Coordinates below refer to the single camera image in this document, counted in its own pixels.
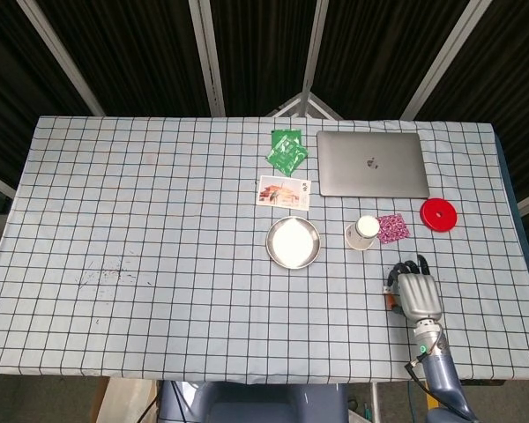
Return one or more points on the beige cardboard box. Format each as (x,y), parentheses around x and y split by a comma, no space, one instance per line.
(123,401)

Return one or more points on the white triangular frame brace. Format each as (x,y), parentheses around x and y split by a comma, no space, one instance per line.
(306,103)

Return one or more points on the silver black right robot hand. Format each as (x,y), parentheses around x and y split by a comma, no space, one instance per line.
(419,295)

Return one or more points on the red round disc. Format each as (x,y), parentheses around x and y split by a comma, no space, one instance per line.
(432,220)

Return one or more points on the round metal plate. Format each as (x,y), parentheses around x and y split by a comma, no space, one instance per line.
(293,242)

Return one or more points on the white paper cup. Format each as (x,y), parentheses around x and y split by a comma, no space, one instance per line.
(360,235)

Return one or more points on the green foil packet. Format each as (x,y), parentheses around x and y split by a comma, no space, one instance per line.
(278,135)
(286,156)

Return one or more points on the grey closed laptop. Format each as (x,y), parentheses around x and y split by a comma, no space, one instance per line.
(372,176)

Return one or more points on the dark blue table skirt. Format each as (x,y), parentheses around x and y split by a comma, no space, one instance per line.
(522,238)

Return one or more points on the white metal frame post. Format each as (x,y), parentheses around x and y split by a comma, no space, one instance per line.
(314,48)
(208,57)
(443,59)
(61,57)

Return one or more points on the thin metal table leg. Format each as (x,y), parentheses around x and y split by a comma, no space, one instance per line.
(375,403)

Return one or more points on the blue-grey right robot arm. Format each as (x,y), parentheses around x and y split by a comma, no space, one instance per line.
(441,374)

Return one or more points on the postcard with palace picture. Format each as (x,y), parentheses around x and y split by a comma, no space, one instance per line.
(284,194)

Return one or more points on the light blue checkered tablecloth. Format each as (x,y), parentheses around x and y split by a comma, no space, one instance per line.
(158,242)

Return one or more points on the pink patterned square packet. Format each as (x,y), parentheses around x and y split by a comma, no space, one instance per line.
(394,229)

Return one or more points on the blue-grey robot torso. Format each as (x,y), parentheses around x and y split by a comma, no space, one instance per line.
(255,403)

